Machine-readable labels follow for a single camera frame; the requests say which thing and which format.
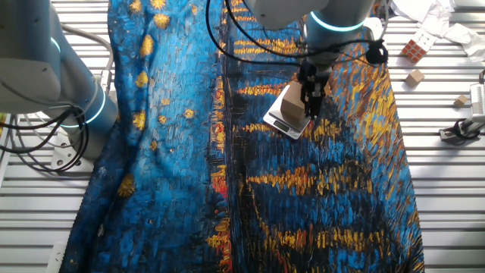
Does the orange white rubik's cube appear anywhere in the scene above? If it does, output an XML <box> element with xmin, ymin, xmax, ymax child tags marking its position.
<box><xmin>400</xmin><ymin>29</ymin><xmax>439</xmax><ymax>64</ymax></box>

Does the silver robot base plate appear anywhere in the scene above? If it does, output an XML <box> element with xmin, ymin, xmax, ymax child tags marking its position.
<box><xmin>51</xmin><ymin>130</ymin><xmax>95</xmax><ymax>174</ymax></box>

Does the grey cable hose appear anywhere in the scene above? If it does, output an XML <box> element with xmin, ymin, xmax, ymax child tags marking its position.
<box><xmin>62</xmin><ymin>24</ymin><xmax>115</xmax><ymax>93</ymax></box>

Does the white plastic strip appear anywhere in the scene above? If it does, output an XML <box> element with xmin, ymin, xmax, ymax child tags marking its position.
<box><xmin>45</xmin><ymin>240</ymin><xmax>68</xmax><ymax>273</ymax></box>

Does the crumpled white paper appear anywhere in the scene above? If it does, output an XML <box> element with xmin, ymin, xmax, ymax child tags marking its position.
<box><xmin>390</xmin><ymin>0</ymin><xmax>485</xmax><ymax>64</ymax></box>

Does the black metal clamp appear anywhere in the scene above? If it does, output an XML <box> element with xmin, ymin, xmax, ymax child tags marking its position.
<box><xmin>439</xmin><ymin>113</ymin><xmax>485</xmax><ymax>145</ymax></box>

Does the silver ribbed camera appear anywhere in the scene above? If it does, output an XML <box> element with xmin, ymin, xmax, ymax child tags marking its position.
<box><xmin>469</xmin><ymin>83</ymin><xmax>485</xmax><ymax>115</ymax></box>

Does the black coiled cable bundle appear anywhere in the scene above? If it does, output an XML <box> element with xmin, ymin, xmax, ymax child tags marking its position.
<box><xmin>365</xmin><ymin>39</ymin><xmax>390</xmax><ymax>66</ymax></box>

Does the small wooden cube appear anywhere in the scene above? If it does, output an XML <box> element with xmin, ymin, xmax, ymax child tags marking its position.
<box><xmin>405</xmin><ymin>69</ymin><xmax>425</xmax><ymax>87</ymax></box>

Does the black base cable bundle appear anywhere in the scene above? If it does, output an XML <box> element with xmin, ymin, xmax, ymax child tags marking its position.
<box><xmin>0</xmin><ymin>108</ymin><xmax>91</xmax><ymax>175</ymax></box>

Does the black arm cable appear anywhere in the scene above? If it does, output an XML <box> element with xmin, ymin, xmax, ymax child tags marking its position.
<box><xmin>204</xmin><ymin>0</ymin><xmax>391</xmax><ymax>67</ymax></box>

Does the black looped camera cable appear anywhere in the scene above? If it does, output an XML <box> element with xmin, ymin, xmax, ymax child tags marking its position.
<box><xmin>452</xmin><ymin>118</ymin><xmax>473</xmax><ymax>140</ymax></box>

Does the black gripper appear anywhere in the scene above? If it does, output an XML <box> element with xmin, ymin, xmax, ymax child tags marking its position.
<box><xmin>297</xmin><ymin>60</ymin><xmax>333</xmax><ymax>119</ymax></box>

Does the silver digital scale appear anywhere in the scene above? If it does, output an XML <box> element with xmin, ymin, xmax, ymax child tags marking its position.
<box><xmin>262</xmin><ymin>85</ymin><xmax>316</xmax><ymax>140</ymax></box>

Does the blue starry painting cloth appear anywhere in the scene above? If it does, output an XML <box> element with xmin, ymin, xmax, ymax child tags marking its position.
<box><xmin>60</xmin><ymin>0</ymin><xmax>425</xmax><ymax>273</ymax></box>

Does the cardboard brown cube box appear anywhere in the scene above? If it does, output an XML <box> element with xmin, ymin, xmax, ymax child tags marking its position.
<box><xmin>280</xmin><ymin>80</ymin><xmax>308</xmax><ymax>119</ymax></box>

